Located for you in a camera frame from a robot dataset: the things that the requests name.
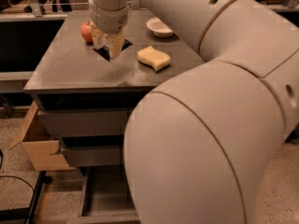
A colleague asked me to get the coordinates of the cardboard box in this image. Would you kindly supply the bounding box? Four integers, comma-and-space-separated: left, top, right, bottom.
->
9, 102, 72, 171

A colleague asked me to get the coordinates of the yellow sponge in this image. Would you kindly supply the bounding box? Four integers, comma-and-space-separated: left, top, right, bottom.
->
137, 46, 171, 72

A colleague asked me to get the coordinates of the black cable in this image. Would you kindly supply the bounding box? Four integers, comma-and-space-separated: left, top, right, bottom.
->
0, 148, 36, 194

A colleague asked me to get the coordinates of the red apple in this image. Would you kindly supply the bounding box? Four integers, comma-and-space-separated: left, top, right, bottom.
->
80, 21, 93, 44

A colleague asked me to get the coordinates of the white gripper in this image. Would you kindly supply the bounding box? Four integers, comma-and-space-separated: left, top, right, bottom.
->
89, 0, 129, 60

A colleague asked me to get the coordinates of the white bowl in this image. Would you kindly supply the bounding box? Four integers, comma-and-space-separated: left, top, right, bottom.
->
147, 17, 173, 38

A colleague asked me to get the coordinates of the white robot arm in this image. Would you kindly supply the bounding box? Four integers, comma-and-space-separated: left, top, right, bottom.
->
90, 0, 299, 224

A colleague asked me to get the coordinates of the grey drawer cabinet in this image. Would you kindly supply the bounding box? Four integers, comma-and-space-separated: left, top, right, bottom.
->
24, 10, 202, 167

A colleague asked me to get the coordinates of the metal railing fence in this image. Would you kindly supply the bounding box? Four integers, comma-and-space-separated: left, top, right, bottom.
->
0, 0, 299, 19

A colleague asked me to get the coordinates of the dark blue rxbar wrapper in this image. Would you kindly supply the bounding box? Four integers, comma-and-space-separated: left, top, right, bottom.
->
94, 39, 133, 62

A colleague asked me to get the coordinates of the open bottom drawer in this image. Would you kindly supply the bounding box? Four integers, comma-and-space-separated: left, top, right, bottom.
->
67, 164, 141, 224

